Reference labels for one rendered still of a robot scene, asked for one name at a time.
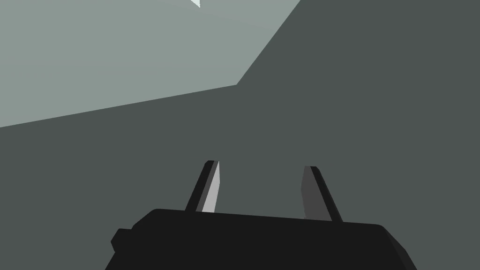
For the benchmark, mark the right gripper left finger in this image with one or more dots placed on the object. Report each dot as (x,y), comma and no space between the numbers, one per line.
(207,189)

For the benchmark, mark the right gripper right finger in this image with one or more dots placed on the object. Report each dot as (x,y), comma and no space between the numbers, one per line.
(318,198)

